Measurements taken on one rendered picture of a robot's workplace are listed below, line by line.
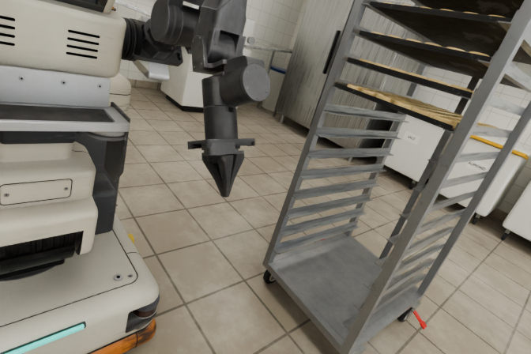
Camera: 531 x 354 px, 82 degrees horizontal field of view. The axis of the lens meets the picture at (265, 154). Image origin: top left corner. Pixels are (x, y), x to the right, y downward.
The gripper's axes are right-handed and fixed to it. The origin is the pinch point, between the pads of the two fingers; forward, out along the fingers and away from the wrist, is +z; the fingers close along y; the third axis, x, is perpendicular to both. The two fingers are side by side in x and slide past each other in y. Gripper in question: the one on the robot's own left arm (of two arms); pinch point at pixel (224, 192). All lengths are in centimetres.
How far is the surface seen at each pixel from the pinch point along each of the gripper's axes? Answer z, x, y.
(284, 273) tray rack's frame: 47, 47, 63
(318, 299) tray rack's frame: 54, 32, 66
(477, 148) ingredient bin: 4, 22, 300
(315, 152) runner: -5, 28, 64
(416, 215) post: 14, -11, 57
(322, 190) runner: 12, 36, 78
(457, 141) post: -6, -21, 58
